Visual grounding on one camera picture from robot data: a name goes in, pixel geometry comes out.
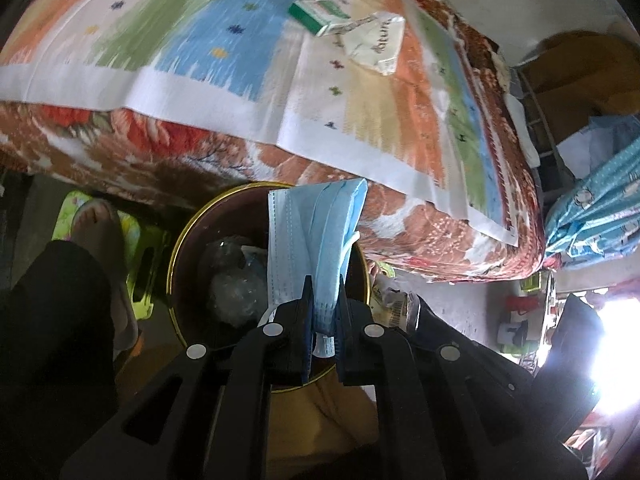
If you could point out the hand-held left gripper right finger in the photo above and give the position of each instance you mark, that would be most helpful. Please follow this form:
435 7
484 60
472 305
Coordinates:
344 340

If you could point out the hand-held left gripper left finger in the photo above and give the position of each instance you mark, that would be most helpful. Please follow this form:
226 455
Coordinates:
306 330

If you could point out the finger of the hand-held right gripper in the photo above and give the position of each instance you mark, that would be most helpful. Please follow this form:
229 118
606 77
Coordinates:
430 325

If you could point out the striped pale wrapper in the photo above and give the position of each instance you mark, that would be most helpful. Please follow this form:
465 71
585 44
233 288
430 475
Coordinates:
397 310

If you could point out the clear plastic bag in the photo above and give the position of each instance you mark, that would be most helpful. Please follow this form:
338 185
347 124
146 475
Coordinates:
235 295

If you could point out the blue face mask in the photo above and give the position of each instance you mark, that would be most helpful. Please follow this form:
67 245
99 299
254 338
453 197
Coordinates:
310 230

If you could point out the round dark bin gold rim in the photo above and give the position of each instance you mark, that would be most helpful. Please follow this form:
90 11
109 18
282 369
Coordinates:
195 260

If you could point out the white printed paper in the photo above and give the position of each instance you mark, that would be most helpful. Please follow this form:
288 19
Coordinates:
375 45

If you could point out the small green white box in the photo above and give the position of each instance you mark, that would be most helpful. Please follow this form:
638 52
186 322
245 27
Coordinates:
307 14

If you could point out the white green container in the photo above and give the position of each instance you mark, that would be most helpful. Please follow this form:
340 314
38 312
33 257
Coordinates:
512 337

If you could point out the red capped container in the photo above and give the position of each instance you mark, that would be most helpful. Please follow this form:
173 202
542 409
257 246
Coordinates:
519 303

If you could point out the mustard yellow cloth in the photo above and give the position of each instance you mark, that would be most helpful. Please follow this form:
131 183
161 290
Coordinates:
320 425

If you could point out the green plastic stool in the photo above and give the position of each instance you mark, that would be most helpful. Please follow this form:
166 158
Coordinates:
155 232

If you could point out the pale slipper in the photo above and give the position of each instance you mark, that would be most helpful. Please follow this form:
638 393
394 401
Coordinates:
126 320

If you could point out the blue printed cloth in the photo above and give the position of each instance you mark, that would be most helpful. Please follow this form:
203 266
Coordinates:
600 195

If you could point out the metal rack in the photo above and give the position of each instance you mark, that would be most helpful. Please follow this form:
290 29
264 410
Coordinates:
542 125

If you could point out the person's foot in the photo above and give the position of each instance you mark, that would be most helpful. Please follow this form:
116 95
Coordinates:
97 230

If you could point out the white cloth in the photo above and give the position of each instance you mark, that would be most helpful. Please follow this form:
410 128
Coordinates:
515 105

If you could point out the floral brown mattress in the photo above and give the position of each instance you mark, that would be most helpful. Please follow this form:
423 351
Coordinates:
150 150

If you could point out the person's leg black trousers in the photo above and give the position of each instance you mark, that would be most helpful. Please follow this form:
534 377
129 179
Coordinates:
50 335

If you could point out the brown cardboard box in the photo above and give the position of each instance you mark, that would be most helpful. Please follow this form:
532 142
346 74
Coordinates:
575 75

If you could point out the striped colourful mat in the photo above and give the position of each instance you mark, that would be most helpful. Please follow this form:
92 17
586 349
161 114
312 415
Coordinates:
200 35

